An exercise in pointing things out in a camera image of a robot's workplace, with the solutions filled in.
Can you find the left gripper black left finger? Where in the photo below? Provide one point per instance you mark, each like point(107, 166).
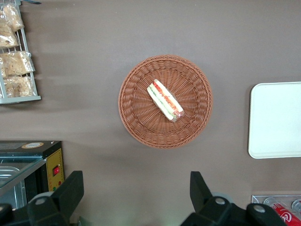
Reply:
point(61, 200)

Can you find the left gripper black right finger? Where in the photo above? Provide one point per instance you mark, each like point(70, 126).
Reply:
point(207, 209)

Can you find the triangle sandwich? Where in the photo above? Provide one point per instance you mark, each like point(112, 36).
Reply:
point(164, 101)

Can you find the tray of packaged crackers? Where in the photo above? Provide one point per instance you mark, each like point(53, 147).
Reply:
point(21, 100)

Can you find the cream plastic serving tray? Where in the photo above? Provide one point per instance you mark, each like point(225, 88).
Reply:
point(275, 120)

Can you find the brown round wicker basket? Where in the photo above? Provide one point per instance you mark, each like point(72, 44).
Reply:
point(141, 117)

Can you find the black food warmer yellow panel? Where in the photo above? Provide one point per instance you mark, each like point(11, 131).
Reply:
point(55, 162)

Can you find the steel pan in warmer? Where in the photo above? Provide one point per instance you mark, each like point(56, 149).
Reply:
point(11, 188)

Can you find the clear acrylic bottle rack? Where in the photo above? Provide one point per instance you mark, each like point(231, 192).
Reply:
point(258, 199)

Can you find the red cola bottle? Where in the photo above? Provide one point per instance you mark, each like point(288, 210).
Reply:
point(285, 215)

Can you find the bagged rice cracker snack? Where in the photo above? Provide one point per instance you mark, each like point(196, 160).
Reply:
point(14, 17)
point(16, 63)
point(7, 37)
point(20, 86)

